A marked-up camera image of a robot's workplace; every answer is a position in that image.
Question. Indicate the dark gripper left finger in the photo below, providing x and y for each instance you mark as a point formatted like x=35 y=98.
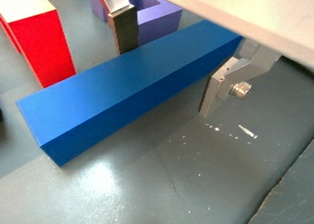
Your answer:
x=123 y=23

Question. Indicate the red notched block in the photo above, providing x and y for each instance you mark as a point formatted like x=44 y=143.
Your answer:
x=34 y=28

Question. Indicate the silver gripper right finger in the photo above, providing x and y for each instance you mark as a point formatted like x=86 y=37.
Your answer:
x=229 y=80

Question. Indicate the blue long block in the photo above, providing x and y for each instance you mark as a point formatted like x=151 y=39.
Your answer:
x=78 y=112

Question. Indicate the purple cross-shaped block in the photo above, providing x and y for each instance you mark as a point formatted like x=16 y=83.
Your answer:
x=158 y=18

